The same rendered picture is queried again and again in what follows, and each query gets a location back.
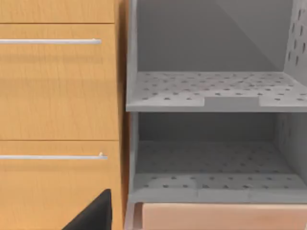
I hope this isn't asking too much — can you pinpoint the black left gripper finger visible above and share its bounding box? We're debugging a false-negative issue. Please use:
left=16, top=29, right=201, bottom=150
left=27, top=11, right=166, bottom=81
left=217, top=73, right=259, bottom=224
left=61, top=188, right=113, bottom=230

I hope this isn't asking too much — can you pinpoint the wooden drawer cupboard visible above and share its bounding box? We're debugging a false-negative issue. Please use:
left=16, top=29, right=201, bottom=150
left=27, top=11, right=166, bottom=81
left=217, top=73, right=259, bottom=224
left=0, top=0, right=131, bottom=230

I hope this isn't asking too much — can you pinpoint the pale wooden drawer front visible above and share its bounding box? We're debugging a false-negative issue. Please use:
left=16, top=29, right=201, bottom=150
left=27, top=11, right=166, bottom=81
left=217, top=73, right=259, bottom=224
left=134, top=202, right=307, bottom=230

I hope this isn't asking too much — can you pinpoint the grey pierced shelf unit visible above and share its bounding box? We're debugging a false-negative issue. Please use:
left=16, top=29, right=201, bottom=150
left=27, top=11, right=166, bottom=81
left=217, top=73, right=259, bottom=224
left=123, top=0, right=307, bottom=230

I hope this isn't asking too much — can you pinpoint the long metal handle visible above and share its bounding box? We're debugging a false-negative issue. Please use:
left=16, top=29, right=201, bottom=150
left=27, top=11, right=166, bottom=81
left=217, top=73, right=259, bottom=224
left=0, top=152, right=108, bottom=161
left=0, top=38, right=102, bottom=46

